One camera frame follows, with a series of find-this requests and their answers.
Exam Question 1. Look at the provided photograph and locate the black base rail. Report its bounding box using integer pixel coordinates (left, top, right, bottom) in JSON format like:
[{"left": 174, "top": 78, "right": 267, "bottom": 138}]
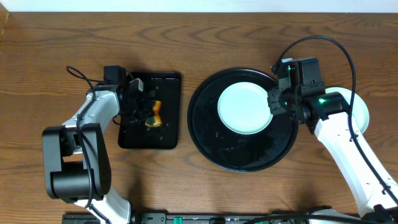
[{"left": 61, "top": 212, "right": 312, "bottom": 224}]

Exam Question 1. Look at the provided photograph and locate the black round tray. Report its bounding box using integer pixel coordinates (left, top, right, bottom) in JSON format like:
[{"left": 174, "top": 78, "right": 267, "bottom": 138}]
[{"left": 187, "top": 68, "right": 299, "bottom": 172}]

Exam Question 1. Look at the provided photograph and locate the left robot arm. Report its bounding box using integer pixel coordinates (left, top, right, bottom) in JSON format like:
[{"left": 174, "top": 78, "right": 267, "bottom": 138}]
[{"left": 42, "top": 85, "right": 141, "bottom": 223}]

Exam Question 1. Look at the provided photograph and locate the light blue plate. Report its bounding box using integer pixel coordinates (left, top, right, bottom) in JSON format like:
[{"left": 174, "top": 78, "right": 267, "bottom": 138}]
[
  {"left": 217, "top": 82, "right": 273, "bottom": 135},
  {"left": 325, "top": 87, "right": 370, "bottom": 134}
]

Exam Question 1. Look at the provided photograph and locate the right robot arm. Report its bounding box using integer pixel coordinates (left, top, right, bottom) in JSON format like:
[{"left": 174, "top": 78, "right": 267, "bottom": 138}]
[{"left": 267, "top": 83, "right": 397, "bottom": 223}]

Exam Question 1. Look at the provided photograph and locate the orange green scrub sponge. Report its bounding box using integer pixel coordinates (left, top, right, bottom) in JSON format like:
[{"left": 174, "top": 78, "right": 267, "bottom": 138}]
[{"left": 145, "top": 100, "right": 162, "bottom": 128}]

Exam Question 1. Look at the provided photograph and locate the light blue plate top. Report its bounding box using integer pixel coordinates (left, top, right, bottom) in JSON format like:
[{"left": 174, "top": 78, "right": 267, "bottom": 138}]
[{"left": 217, "top": 82, "right": 273, "bottom": 135}]

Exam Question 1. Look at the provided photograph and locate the black rectangular tray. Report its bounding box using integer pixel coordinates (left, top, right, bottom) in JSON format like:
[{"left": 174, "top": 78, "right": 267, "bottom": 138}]
[{"left": 118, "top": 72, "right": 181, "bottom": 149}]

